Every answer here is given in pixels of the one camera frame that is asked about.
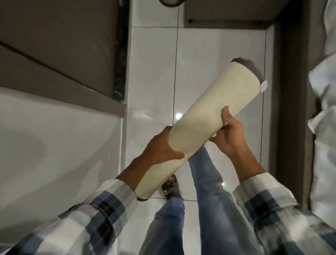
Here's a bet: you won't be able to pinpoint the person's right hand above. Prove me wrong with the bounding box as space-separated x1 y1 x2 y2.
209 106 251 159

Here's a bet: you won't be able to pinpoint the dark round object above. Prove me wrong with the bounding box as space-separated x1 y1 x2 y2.
160 0 186 7

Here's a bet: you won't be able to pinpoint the white bed sheet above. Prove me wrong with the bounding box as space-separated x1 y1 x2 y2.
307 0 336 221

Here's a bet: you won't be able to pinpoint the person's left hand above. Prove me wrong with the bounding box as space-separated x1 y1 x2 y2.
140 126 185 167

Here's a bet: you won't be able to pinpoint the cream grey rug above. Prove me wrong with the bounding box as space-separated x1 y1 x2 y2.
136 57 268 202

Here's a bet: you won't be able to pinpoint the brown wooden furniture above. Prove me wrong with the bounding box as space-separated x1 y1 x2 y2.
183 0 292 29

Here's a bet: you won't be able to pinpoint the person's right forearm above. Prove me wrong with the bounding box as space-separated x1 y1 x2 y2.
228 150 336 255

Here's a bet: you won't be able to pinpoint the brown bed frame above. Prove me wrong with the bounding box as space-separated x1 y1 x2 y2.
270 0 328 211

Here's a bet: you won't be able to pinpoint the brown wooden cabinet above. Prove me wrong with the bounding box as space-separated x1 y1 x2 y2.
0 0 129 116

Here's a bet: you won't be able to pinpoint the person's left forearm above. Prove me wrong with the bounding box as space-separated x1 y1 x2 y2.
0 155 153 255

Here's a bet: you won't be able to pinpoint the grey sandal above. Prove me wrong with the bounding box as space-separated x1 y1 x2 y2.
161 174 182 201

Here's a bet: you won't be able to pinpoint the person's blue jeans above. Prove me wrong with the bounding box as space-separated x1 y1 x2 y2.
139 146 263 255

